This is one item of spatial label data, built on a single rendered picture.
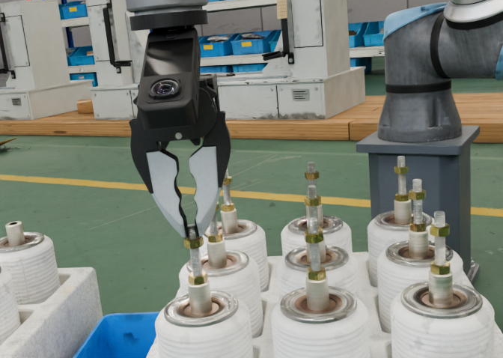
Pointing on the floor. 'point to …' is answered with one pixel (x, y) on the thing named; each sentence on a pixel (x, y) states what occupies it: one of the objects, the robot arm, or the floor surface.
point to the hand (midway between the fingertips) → (191, 225)
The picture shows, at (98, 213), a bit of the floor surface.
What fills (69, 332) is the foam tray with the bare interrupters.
